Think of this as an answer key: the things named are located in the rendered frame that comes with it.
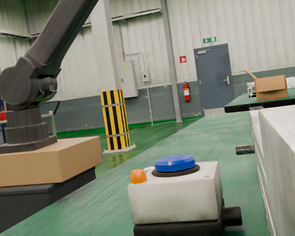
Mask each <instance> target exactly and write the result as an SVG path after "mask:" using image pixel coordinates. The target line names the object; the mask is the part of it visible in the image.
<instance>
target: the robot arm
mask: <svg viewBox="0 0 295 236"><path fill-rule="evenodd" d="M98 1H99V0H59V2H58V4H57V6H56V7H55V9H54V11H53V13H52V14H51V16H50V18H49V19H48V21H47V23H46V24H45V26H44V28H43V29H42V31H41V33H40V34H39V36H38V37H37V39H36V40H35V42H34V43H33V45H32V46H31V47H30V48H29V49H28V50H27V51H26V53H25V54H24V56H23V57H21V56H20V57H19V59H18V61H17V63H16V64H15V66H10V67H7V68H5V69H4V70H3V71H2V72H1V73H0V96H1V98H2V99H3V100H4V101H5V102H6V108H7V112H6V117H7V125H8V127H7V128H4V133H5V139H6V143H5V144H2V145H0V154H7V153H17V152H27V151H34V150H38V149H40V148H43V147H46V146H48V145H51V144H54V143H56V142H58V140H57V135H50V136H49V134H48V127H47V123H42V117H41V110H40V108H38V107H40V106H41V105H42V104H43V103H44V102H46V101H49V100H51V99H52V98H53V97H54V96H55V94H56V93H57V88H58V82H57V76H58V75H59V73H60V71H61V70H62V68H61V67H60V66H61V62H62V60H63V58H64V56H65V55H66V53H67V51H68V49H69V48H70V46H71V44H72V43H73V41H74V40H75V38H76V36H77V35H78V33H79V32H80V30H81V28H82V27H83V25H84V23H85V22H86V20H87V19H88V17H89V15H90V14H91V12H92V11H93V9H94V7H95V6H96V4H97V2H98Z"/></svg>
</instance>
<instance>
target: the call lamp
mask: <svg viewBox="0 0 295 236"><path fill-rule="evenodd" d="M130 180H131V183H132V184H139V183H143V182H146V181H147V176H146V173H145V171H144V170H143V169H135V170H132V171H131V174H130Z"/></svg>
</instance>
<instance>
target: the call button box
mask: <svg viewBox="0 0 295 236"><path fill-rule="evenodd" d="M144 171H145V173H146V176H147V181H146V182H143V183H139V184H132V183H130V184H129V185H128V188H127V189H128V196H129V202H130V209H131V216H132V221H133V224H135V225H134V227H133V234H134V236H224V226H241V225H242V224H243V222H242V214H241V207H239V206H229V207H225V205H224V199H223V197H222V195H223V191H222V184H221V174H220V166H219V163H218V162H217V161H209V162H196V165H195V166H194V167H192V168H189V169H185V170H179V171H170V172H160V171H156V170H155V167H148V168H145V169H144Z"/></svg>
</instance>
